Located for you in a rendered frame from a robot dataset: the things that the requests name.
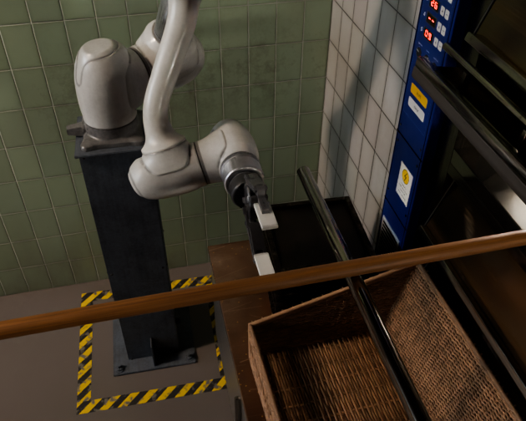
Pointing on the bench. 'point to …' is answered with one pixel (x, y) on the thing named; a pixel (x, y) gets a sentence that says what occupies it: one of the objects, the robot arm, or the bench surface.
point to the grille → (387, 238)
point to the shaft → (255, 285)
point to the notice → (404, 184)
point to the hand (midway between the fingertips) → (268, 251)
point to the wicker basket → (274, 327)
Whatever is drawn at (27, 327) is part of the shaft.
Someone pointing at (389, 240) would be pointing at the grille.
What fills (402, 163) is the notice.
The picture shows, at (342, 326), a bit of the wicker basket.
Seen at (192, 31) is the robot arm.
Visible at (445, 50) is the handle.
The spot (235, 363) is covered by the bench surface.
